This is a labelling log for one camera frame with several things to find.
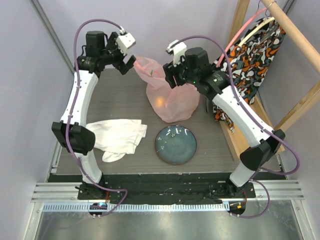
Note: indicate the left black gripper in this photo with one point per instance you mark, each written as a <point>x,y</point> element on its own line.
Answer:
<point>112,44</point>

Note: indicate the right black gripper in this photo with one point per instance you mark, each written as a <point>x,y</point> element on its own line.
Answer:
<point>172,75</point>

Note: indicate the pink plastic bag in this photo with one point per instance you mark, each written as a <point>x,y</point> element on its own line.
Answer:
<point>180,102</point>

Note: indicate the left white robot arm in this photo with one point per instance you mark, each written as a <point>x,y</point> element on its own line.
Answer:
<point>100,50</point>

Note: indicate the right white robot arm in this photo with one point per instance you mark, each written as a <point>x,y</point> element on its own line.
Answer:
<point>191,66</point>

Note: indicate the orange fake fruit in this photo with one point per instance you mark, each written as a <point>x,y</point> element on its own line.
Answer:
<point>160,102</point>

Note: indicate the blue ceramic plate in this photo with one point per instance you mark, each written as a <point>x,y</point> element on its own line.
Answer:
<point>175,145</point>

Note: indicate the white cloth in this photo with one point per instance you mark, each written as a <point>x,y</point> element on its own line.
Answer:
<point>117,137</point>

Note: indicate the patterned orange black garment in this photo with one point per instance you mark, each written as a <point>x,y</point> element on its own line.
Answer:
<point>251,61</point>

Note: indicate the pink clothes hanger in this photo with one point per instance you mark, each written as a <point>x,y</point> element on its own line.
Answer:
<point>238,25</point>

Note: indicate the cream clothes hanger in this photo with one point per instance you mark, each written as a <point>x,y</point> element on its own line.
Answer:
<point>257,28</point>

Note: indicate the wooden clothes rack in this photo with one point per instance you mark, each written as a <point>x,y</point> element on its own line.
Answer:
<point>290,95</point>

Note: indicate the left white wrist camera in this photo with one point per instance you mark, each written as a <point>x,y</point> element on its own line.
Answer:
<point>125,41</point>

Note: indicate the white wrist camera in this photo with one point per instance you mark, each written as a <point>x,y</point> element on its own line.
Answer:
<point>177,50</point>
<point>125,41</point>

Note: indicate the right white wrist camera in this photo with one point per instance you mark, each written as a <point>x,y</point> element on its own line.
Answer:
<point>177,50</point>

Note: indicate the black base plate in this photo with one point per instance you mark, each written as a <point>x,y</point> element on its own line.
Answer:
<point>165,189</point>

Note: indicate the aluminium rail frame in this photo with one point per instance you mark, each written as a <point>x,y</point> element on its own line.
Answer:
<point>278,211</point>

